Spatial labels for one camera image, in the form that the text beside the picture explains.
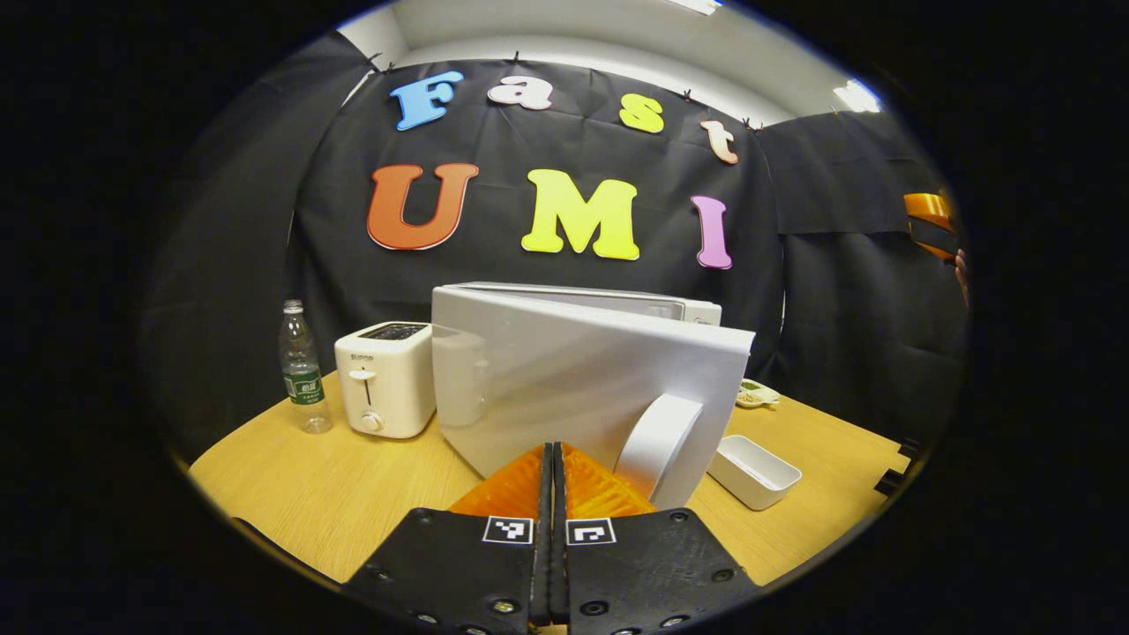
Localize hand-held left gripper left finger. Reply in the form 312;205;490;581
342;442;554;635

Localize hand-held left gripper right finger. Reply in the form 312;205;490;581
553;442;761;635

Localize white microwave oven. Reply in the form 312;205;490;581
430;281;757;512

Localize white rectangular dish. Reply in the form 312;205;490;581
707;434;804;512

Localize white toaster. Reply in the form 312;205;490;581
334;321;437;440

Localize clear plastic water bottle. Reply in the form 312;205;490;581
279;299;334;435

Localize black backdrop cloth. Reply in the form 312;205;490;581
139;31;971;464

